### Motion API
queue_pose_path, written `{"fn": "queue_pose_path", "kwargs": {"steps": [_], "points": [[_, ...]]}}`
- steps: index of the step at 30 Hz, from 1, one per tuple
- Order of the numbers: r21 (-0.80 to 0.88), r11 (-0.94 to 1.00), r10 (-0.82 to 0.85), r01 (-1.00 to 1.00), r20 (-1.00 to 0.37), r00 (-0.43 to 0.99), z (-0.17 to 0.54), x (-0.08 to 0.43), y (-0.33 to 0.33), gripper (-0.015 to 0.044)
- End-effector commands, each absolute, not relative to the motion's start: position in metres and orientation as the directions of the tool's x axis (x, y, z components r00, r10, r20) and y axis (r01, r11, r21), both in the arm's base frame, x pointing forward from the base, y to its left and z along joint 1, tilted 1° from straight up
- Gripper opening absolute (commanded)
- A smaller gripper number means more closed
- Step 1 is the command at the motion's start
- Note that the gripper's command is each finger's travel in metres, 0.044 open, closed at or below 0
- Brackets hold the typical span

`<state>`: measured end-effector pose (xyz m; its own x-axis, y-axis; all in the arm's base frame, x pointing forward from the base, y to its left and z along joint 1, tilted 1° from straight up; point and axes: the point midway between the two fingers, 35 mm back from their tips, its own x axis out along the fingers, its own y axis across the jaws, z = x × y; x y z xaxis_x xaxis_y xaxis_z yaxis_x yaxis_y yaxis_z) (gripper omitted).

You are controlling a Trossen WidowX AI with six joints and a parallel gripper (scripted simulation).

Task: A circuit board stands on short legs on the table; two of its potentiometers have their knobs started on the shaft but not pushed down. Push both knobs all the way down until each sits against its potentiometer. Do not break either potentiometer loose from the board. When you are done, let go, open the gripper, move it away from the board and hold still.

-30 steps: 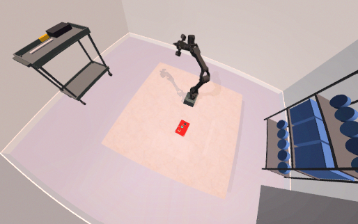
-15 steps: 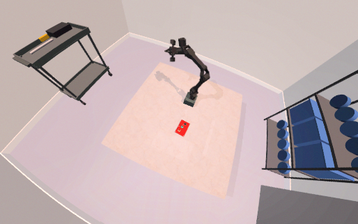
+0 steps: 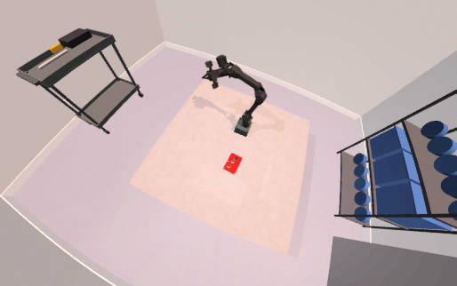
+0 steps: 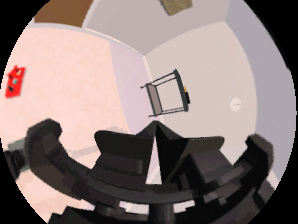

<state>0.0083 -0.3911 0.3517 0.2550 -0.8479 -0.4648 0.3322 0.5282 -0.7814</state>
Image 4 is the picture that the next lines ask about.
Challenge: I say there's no red circuit board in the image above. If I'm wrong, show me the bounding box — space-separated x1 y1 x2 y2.
7 67 27 100

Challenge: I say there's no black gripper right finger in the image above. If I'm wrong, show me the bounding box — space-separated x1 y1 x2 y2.
156 121 225 184

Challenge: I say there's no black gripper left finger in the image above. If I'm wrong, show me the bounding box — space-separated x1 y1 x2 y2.
94 120 157 179

